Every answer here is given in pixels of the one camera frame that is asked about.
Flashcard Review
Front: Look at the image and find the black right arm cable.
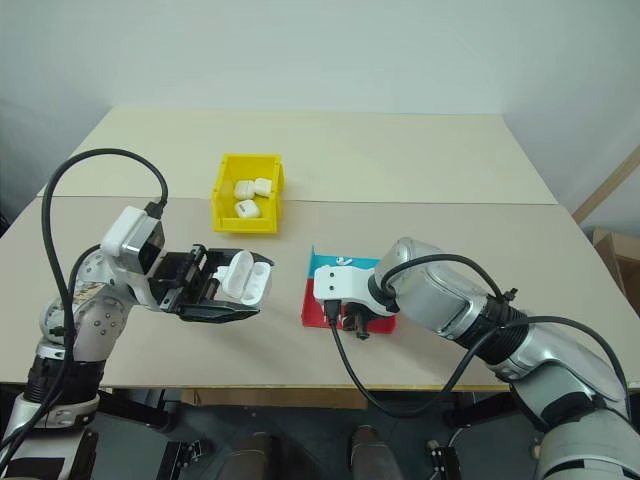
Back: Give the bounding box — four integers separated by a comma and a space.
323, 253, 632, 419

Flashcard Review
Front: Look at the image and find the black block with white dots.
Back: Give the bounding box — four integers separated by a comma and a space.
424, 438, 460, 480
158, 438, 213, 480

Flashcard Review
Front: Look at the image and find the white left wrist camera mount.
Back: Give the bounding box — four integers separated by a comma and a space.
99, 204, 169, 311

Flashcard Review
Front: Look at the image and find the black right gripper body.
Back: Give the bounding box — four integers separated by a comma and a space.
344, 303, 374, 342

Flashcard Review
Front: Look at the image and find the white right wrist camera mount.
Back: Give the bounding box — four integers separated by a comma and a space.
312, 264, 397, 318

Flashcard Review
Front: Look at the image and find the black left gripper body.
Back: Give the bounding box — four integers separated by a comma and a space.
148, 243, 232, 316

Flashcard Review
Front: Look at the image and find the dark rounded shape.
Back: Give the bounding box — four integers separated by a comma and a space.
348, 424, 403, 480

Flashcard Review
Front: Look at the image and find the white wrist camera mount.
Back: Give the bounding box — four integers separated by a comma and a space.
99, 204, 169, 311
312, 264, 397, 318

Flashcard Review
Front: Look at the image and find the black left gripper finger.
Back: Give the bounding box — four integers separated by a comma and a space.
227, 248, 276, 269
176, 299, 262, 325

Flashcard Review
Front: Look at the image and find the brown cardboard box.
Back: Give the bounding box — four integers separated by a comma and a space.
591, 226, 640, 321

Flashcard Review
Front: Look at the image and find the light wooden beam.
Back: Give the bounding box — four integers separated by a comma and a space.
571, 148, 640, 226

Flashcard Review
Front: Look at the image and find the yellow plastic bin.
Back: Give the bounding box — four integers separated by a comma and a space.
209, 152, 288, 236

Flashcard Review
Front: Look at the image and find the red and teal tray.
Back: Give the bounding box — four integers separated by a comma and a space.
300, 244, 400, 333

